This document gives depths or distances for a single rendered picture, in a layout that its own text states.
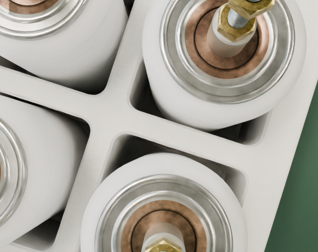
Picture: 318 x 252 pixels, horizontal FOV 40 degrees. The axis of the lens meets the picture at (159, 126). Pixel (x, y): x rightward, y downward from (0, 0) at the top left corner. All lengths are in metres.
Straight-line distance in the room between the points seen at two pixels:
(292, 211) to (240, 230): 0.27
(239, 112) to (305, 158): 0.28
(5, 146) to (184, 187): 0.10
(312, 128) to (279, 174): 0.20
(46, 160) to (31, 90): 0.08
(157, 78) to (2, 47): 0.09
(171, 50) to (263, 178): 0.13
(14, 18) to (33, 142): 0.07
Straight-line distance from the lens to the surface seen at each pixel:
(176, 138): 0.32
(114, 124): 0.32
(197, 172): 0.25
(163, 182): 0.24
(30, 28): 0.26
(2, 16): 0.27
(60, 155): 0.29
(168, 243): 0.21
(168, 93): 0.25
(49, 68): 0.30
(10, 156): 0.26
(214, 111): 0.25
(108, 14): 0.27
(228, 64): 0.25
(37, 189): 0.26
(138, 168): 0.25
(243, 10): 0.18
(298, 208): 0.52
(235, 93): 0.25
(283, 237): 0.52
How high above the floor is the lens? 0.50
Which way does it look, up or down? 87 degrees down
